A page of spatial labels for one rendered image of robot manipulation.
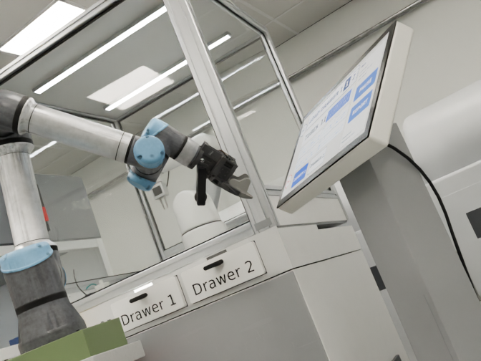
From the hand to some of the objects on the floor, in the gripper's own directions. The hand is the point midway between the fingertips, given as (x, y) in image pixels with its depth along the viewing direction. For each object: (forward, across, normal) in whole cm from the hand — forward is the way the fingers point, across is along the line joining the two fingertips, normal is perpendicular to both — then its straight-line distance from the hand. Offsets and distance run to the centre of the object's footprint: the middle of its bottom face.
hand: (247, 197), depth 172 cm
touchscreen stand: (+77, -76, +20) cm, 110 cm away
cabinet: (+93, +14, +94) cm, 133 cm away
